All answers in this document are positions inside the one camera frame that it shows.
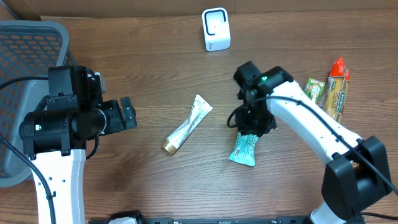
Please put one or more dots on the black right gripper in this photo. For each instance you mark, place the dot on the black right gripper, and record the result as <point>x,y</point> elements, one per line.
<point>254,125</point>

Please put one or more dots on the white tube gold cap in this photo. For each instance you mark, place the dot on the white tube gold cap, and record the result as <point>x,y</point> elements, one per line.
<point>200,109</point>

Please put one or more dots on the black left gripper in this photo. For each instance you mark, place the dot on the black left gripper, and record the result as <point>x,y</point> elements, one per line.
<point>117,115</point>

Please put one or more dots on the white barcode scanner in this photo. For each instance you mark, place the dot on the white barcode scanner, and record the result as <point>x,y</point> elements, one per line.
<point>216,29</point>

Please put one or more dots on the orange spaghetti packet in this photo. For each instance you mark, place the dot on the orange spaghetti packet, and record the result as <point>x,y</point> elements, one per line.
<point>336,89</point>

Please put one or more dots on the green tea packet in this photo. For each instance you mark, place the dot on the green tea packet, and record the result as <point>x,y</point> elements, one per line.
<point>314,89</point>

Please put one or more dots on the grey plastic mesh basket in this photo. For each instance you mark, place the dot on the grey plastic mesh basket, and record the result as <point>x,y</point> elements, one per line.
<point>28,50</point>

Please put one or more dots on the teal snack packet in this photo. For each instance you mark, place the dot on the teal snack packet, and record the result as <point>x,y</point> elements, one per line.
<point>243,152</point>

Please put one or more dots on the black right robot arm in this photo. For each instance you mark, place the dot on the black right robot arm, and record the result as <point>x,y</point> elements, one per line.
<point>357,172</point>

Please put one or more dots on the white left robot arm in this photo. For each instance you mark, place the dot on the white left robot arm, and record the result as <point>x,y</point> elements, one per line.
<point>54,138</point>

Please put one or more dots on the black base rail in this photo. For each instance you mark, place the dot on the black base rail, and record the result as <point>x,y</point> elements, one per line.
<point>135,216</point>

